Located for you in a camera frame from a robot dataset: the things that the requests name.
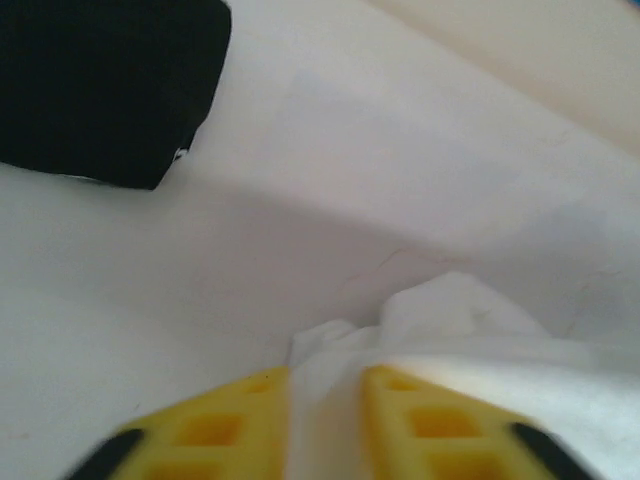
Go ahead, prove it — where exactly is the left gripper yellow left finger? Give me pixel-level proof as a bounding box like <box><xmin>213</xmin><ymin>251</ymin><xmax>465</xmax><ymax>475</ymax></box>
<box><xmin>59</xmin><ymin>364</ymin><xmax>294</xmax><ymax>480</ymax></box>

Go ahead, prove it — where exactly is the folded black t-shirt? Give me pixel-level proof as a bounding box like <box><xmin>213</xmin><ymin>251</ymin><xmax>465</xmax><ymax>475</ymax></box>
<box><xmin>0</xmin><ymin>0</ymin><xmax>234</xmax><ymax>192</ymax></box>

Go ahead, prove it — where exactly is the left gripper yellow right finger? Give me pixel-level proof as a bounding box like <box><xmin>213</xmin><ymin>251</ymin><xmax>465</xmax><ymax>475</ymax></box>
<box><xmin>359</xmin><ymin>363</ymin><xmax>594</xmax><ymax>480</ymax></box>

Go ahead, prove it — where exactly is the white t-shirt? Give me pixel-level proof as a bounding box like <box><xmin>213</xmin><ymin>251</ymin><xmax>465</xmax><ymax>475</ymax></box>
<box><xmin>287</xmin><ymin>269</ymin><xmax>640</xmax><ymax>480</ymax></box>

